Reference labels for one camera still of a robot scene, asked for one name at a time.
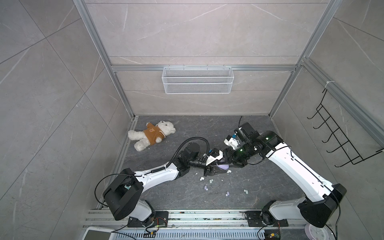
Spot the pink round alarm clock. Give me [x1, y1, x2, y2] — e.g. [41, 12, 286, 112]
[305, 224, 330, 240]

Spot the white tablet device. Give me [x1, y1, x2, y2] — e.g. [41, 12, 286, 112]
[82, 227, 117, 240]

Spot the purple earbud charging case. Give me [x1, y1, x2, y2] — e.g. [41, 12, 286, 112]
[217, 164, 230, 171]

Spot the white wire mesh basket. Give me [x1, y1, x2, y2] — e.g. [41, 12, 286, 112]
[162, 67, 235, 95]

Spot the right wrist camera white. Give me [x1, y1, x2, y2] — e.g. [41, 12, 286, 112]
[224, 135, 241, 150]

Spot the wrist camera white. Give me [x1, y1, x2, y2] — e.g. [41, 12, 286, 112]
[224, 135, 241, 150]
[206, 148, 223, 166]

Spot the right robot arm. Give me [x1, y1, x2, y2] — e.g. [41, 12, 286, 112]
[219, 123, 347, 228]

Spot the black wall hook rack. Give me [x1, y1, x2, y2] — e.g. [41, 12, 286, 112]
[307, 89, 384, 168]

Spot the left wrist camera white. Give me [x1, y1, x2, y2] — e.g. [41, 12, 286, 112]
[206, 148, 223, 166]

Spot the white teddy bear brown shirt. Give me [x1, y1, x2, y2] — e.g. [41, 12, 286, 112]
[128, 121, 176, 152]

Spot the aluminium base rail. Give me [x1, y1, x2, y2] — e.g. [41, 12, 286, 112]
[82, 208, 331, 240]

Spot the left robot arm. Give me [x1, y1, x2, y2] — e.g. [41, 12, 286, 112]
[102, 137, 230, 227]

